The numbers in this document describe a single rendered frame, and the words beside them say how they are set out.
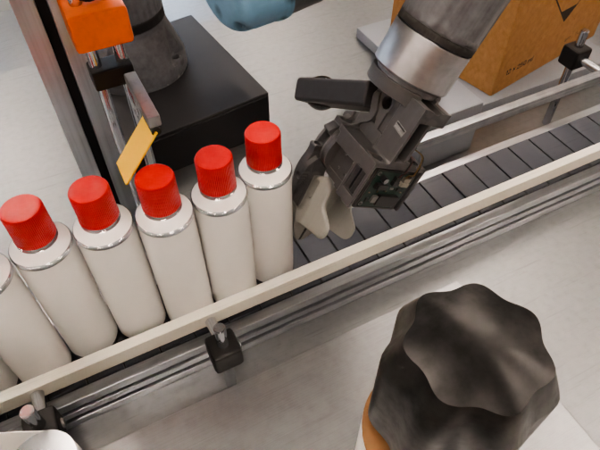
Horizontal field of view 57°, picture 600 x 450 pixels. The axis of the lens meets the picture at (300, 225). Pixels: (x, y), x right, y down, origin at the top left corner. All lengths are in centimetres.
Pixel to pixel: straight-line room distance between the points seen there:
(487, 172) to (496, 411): 56
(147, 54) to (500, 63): 54
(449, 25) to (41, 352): 46
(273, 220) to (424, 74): 20
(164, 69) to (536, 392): 72
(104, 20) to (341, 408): 40
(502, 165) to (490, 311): 55
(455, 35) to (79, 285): 38
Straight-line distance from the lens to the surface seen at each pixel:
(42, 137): 97
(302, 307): 63
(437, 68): 49
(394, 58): 49
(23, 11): 52
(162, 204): 47
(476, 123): 74
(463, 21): 48
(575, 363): 71
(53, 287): 52
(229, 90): 86
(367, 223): 69
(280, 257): 60
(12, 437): 41
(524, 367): 27
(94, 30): 47
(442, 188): 75
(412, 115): 49
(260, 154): 49
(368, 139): 53
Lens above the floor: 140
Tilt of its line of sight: 49 degrees down
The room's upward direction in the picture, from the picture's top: straight up
